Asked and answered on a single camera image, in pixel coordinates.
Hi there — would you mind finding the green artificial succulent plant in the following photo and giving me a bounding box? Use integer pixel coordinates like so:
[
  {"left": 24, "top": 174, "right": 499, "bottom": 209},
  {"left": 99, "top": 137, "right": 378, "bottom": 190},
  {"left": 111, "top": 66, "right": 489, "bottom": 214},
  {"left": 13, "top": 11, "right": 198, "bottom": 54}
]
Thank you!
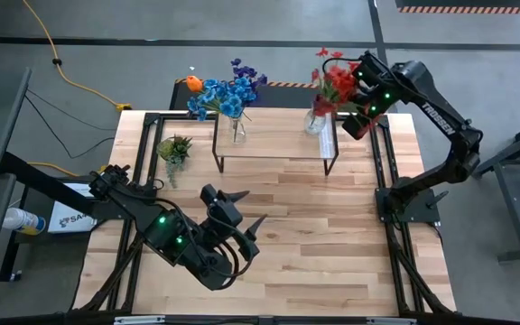
[{"left": 156, "top": 134, "right": 194, "bottom": 189}]

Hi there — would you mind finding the wooden shelf with black frame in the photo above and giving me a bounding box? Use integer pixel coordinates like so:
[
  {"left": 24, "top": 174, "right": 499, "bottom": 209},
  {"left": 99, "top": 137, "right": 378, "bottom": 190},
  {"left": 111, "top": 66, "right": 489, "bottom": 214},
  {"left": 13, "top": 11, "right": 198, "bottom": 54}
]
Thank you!
[{"left": 211, "top": 99, "right": 340, "bottom": 177}]

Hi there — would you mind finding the blue artificial flower bunch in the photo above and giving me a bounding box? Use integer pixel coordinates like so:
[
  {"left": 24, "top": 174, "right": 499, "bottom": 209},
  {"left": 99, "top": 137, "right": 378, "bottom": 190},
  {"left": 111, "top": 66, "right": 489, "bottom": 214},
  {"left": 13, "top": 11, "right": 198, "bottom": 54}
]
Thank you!
[{"left": 186, "top": 76, "right": 259, "bottom": 122}]

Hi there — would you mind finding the black cable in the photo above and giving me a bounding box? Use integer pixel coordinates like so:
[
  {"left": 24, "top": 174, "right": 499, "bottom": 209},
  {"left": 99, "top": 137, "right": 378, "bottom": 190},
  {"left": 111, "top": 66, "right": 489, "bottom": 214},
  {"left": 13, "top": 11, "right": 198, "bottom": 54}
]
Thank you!
[
  {"left": 23, "top": 95, "right": 116, "bottom": 161},
  {"left": 24, "top": 88, "right": 117, "bottom": 133}
]

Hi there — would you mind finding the purple artificial flower bunch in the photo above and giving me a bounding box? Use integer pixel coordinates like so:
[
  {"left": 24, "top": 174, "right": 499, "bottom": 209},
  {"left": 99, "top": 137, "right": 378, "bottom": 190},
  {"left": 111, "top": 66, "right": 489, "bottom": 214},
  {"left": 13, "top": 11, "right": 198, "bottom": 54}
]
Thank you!
[{"left": 230, "top": 57, "right": 269, "bottom": 91}]

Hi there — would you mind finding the smooth clear glass vase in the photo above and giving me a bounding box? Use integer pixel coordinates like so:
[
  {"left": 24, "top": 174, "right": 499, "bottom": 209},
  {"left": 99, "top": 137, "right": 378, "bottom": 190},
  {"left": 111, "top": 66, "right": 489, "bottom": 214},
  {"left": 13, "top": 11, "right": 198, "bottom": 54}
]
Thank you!
[{"left": 228, "top": 115, "right": 247, "bottom": 145}]

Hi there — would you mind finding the grey desk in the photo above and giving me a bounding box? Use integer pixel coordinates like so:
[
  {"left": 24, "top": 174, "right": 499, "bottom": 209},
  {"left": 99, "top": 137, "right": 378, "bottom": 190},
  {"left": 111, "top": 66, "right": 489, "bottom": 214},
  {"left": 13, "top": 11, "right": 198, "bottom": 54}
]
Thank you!
[{"left": 0, "top": 66, "right": 33, "bottom": 282}]

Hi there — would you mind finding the yellow cable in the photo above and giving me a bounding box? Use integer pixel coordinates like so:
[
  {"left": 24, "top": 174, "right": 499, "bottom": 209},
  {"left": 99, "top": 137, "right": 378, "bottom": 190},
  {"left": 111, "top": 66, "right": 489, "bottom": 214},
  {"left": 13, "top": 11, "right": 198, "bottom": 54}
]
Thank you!
[
  {"left": 21, "top": 0, "right": 133, "bottom": 113},
  {"left": 27, "top": 161, "right": 107, "bottom": 177}
]

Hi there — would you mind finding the white printed box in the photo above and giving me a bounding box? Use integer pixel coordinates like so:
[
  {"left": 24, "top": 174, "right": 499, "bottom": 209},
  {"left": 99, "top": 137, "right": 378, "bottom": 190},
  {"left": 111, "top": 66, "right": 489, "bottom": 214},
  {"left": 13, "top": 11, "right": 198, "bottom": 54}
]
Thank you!
[{"left": 46, "top": 182, "right": 103, "bottom": 235}]

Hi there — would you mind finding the cut crystal glass vase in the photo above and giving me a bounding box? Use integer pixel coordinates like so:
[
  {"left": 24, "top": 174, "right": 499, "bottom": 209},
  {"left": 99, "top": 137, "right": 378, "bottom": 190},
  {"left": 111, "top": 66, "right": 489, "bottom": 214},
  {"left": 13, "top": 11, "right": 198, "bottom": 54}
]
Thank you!
[{"left": 303, "top": 107, "right": 329, "bottom": 136}]

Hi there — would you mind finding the black aluminium rig frame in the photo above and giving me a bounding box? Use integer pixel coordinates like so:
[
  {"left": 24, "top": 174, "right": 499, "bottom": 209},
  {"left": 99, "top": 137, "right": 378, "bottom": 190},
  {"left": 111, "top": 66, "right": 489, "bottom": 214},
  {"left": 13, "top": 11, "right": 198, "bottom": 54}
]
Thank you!
[{"left": 70, "top": 99, "right": 458, "bottom": 325}]

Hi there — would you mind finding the silver light strip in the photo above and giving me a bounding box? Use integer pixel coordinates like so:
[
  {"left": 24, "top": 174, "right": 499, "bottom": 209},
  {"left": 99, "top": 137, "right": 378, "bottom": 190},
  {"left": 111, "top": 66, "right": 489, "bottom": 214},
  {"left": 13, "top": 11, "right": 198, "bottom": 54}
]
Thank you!
[
  {"left": 367, "top": 317, "right": 419, "bottom": 325},
  {"left": 114, "top": 315, "right": 167, "bottom": 325}
]

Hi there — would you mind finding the black hazard-striped floor mat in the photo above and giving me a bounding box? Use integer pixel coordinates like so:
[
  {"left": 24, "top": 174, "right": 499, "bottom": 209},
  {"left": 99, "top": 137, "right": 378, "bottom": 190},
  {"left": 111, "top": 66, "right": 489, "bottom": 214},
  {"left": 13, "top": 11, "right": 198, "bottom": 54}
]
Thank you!
[
  {"left": 395, "top": 0, "right": 520, "bottom": 14},
  {"left": 169, "top": 78, "right": 364, "bottom": 114}
]

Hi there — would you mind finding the white spray bottle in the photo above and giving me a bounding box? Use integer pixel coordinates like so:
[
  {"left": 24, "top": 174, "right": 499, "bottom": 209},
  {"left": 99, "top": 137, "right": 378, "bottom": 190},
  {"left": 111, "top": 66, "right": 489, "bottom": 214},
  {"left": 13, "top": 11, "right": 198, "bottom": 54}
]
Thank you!
[{"left": 2, "top": 207, "right": 47, "bottom": 237}]

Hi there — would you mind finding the dark metal table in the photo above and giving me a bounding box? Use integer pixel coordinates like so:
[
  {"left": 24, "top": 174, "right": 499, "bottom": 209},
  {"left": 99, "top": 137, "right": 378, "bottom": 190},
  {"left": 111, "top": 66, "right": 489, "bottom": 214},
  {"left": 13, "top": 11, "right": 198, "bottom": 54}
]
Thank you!
[{"left": 470, "top": 113, "right": 520, "bottom": 263}]

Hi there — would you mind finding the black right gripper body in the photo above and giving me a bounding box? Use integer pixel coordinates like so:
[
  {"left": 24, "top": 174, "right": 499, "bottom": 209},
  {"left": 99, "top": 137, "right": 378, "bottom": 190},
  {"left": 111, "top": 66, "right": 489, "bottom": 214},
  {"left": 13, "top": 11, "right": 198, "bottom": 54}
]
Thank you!
[{"left": 341, "top": 107, "right": 385, "bottom": 140}]

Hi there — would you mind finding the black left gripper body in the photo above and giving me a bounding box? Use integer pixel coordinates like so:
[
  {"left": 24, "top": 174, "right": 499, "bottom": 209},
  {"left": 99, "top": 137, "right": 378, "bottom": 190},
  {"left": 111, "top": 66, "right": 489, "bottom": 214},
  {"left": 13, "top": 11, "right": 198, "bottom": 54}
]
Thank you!
[{"left": 200, "top": 183, "right": 261, "bottom": 262}]

